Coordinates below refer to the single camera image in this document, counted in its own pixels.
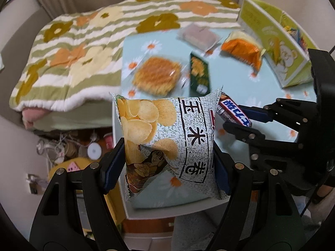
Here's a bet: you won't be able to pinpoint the Snickers chocolate bar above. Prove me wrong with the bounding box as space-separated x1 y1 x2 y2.
216 92 252 127

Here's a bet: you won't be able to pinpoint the orange cream snack bag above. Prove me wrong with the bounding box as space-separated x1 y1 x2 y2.
221 30 266 73

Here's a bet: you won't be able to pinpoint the dark green cracker packet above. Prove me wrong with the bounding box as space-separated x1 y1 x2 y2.
190 52 211 96

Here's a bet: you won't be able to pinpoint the white potato chip bag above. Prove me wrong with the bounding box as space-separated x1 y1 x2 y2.
111 89 226 200

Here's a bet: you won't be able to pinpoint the pale pink pastry packet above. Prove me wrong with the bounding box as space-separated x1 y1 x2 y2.
177 23 222 52

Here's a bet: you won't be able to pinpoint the clear noodle cracker packet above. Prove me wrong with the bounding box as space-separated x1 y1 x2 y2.
132 56 182 96

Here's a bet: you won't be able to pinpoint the person's right hand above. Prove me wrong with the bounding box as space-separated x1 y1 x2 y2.
316 185 333 198

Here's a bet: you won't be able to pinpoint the green cardboard box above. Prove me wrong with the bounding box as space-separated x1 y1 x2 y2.
237 0 318 88

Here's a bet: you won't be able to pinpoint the pink pillow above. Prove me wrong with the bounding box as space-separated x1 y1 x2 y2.
22 108 51 129

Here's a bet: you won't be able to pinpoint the blue daisy tablecloth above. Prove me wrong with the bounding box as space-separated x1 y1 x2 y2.
121 29 316 209

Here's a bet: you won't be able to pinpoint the floral striped green blanket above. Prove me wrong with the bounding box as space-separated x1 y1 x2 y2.
9 0 240 112

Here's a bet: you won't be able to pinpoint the floor clutter cables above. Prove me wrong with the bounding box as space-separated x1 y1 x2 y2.
35 129 115 163

